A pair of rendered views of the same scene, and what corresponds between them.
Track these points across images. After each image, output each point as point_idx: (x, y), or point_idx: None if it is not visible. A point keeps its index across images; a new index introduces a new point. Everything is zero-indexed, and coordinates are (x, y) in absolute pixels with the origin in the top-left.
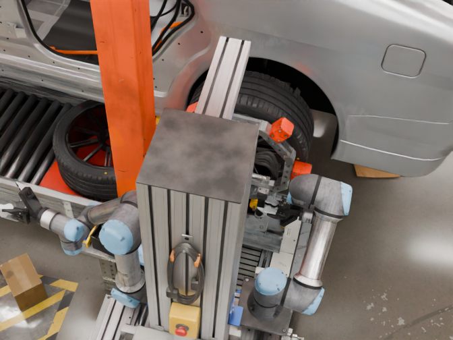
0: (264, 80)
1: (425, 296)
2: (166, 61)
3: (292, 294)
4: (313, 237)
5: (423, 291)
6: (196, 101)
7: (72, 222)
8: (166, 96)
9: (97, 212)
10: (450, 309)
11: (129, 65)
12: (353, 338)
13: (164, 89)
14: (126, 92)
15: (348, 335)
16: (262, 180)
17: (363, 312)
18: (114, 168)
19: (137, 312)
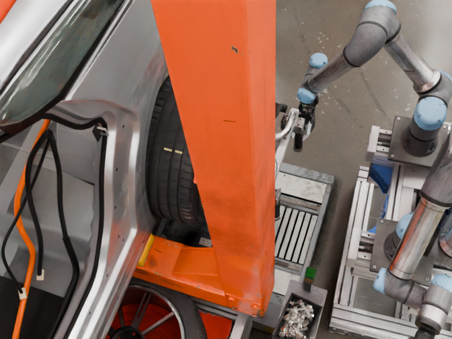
0: (172, 87)
1: (298, 68)
2: (117, 203)
3: (444, 95)
4: (407, 54)
5: (292, 68)
6: (178, 177)
7: (444, 282)
8: (137, 229)
9: (416, 257)
10: (310, 52)
11: (272, 169)
12: (343, 129)
13: (128, 229)
14: (270, 200)
15: (340, 133)
16: (295, 116)
17: (316, 118)
18: (262, 289)
19: (435, 269)
